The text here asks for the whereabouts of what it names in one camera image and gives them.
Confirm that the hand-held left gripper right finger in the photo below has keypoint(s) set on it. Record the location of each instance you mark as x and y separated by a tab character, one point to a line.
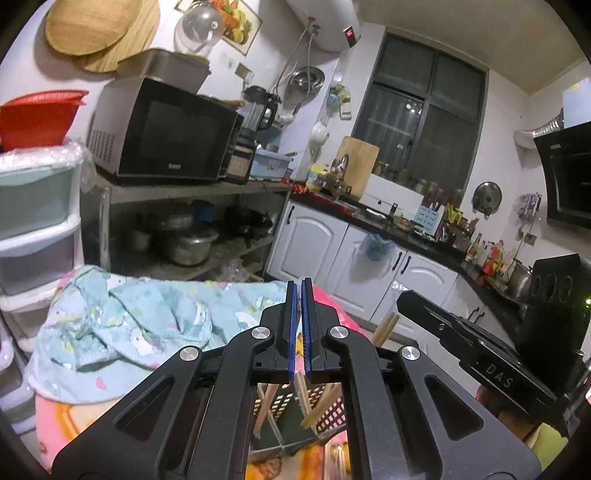
307	332

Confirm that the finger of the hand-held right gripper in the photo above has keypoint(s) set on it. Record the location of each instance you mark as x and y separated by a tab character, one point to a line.
425	314

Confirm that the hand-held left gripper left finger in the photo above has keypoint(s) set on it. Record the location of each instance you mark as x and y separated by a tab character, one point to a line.
292	332

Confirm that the grey-green perforated utensil holder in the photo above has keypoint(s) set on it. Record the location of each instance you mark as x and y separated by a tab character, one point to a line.
332	410

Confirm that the hanging kitchen utensils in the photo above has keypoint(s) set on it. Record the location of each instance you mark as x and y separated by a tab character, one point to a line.
528	217

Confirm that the silver kettle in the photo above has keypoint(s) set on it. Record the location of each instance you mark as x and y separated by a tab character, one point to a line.
521	279

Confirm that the black countertop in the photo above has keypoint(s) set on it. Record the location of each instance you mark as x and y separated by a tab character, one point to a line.
438	258

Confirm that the white kitchen cabinets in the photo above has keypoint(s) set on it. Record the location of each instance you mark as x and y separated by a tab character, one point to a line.
318	258

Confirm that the blue plastic bag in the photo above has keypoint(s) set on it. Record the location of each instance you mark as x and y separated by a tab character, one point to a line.
378	247

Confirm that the row of condiment bottles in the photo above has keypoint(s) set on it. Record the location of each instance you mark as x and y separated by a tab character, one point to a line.
489	254

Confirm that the light blue knife block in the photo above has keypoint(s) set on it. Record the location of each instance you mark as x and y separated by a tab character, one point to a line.
429	221

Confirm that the black pan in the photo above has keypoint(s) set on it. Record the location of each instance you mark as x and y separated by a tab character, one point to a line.
249	221

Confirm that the person's yellow-green clothing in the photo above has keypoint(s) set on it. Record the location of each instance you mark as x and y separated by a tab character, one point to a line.
549	443

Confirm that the hanging metal pot lid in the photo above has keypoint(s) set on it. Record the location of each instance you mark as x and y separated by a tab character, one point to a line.
487	198

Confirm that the row of glass jars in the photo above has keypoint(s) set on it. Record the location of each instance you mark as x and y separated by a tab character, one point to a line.
415	182

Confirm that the silver cooking pot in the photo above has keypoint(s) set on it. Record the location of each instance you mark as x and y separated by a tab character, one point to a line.
189	247

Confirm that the black range hood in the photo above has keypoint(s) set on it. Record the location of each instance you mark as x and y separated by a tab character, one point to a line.
570	180

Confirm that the light blue printed cloth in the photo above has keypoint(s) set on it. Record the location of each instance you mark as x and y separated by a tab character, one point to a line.
138	314

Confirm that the yellow container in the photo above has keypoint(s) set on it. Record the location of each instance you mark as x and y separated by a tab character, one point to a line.
317	177

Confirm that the metal faucet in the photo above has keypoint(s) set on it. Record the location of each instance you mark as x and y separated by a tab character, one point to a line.
340	177

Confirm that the rectangular wooden cutting board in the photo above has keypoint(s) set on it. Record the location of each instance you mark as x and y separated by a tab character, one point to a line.
362	161

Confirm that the blue dish basket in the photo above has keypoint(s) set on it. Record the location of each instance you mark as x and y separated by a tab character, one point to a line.
272	164

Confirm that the small brown appliance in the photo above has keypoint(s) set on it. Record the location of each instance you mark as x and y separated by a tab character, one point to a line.
240	161

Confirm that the metal shelf rack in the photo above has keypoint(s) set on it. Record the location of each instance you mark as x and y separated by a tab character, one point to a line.
184	189

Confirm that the dark framed window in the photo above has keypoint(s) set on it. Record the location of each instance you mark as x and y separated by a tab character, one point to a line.
415	106

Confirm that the blender jug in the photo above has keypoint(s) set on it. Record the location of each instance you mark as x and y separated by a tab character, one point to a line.
258	110

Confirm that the hanging snack packets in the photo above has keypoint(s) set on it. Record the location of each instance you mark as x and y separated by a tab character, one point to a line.
341	101

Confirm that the black microwave oven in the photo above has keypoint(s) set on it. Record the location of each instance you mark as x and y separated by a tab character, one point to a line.
175	134

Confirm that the pink cartoon printed blanket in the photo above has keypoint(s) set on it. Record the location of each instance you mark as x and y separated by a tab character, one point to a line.
69	415

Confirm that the hanging metal bowl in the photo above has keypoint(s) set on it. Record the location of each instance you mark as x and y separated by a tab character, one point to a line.
305	83

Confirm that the metal baking tin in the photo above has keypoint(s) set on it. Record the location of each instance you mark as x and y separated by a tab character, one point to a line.
166	69

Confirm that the pastel plastic drawer tower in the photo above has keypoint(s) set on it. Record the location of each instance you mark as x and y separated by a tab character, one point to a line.
32	198

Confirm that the white water heater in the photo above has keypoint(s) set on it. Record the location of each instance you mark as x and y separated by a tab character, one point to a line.
323	21

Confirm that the glass dome lid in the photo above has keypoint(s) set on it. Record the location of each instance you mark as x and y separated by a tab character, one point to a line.
198	25

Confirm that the round wooden board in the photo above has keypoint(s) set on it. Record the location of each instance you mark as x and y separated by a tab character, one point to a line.
138	41

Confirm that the red plastic basin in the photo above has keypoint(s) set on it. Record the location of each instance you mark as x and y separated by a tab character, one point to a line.
37	120

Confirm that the round bamboo tray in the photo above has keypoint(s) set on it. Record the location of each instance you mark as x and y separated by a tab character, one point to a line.
87	23

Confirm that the silver exhaust duct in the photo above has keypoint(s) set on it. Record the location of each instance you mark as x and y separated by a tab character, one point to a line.
540	134

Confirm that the wall socket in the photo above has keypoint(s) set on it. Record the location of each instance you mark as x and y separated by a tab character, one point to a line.
244	71

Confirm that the fruit wall poster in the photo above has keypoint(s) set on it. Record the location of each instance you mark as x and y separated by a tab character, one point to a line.
240	23

